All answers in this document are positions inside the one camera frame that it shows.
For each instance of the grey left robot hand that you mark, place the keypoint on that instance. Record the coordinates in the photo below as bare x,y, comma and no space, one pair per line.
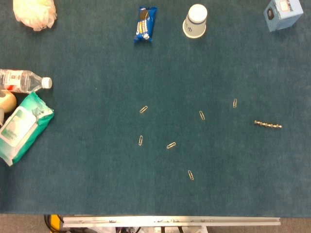
1,116

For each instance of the silver paper clip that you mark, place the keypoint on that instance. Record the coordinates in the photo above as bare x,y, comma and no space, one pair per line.
202,115
140,140
234,103
171,145
190,175
143,109

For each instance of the white paper cup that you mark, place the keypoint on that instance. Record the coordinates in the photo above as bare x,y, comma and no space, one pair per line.
195,23

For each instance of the yellow round onion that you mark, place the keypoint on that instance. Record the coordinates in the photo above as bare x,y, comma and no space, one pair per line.
10,102

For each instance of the green wet wipes pack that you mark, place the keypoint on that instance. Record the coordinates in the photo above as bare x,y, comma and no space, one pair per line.
23,126

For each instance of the clear plastic water bottle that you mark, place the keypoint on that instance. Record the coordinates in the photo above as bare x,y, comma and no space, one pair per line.
22,81

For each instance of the crumpled white plastic bag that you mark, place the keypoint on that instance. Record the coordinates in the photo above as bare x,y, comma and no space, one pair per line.
34,13

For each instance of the teal felt table cloth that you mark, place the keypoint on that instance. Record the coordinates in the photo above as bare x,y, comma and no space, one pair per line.
155,72

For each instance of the blue cookie packet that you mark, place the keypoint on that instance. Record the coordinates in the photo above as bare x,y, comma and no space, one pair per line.
145,24

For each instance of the light blue cardboard box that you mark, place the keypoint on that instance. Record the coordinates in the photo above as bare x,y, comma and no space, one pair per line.
285,17

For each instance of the aluminium profile rail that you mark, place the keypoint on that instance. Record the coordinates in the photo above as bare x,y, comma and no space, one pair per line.
170,221

